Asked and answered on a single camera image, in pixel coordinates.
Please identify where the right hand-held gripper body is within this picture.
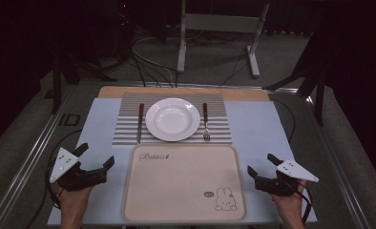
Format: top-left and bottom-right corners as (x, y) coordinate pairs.
(254, 157), (320, 198)

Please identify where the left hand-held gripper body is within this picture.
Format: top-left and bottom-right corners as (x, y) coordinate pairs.
(48, 147), (109, 193)

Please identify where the person's right hand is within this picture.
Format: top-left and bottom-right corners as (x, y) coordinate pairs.
(270, 179), (307, 220)

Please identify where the person's left hand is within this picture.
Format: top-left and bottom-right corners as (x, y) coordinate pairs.
(55, 182), (94, 220)

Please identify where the grey striped placemat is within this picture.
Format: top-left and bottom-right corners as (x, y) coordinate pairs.
(112, 92), (234, 147)

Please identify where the black stand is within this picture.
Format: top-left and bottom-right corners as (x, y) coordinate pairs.
(261, 31), (327, 127)
(51, 47), (118, 115)

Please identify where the beige mat with rabbit print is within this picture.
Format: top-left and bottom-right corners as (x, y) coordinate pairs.
(121, 144), (247, 223)

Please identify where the white round plate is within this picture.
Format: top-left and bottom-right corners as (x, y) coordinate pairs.
(144, 97), (201, 143)

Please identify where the grey metal stand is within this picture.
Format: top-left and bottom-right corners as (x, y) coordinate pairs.
(176, 0), (271, 79)

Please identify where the aluminium floor rail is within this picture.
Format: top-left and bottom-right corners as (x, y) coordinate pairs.
(303, 94), (371, 229)
(0, 84), (79, 229)

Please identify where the knife with brown handle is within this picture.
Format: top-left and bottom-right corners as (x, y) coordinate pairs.
(136, 102), (145, 145)

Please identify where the fork with brown handle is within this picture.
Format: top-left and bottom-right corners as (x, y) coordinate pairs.
(202, 102), (212, 142)

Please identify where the thin black floor cable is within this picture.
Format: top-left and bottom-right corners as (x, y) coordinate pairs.
(218, 41), (257, 89)

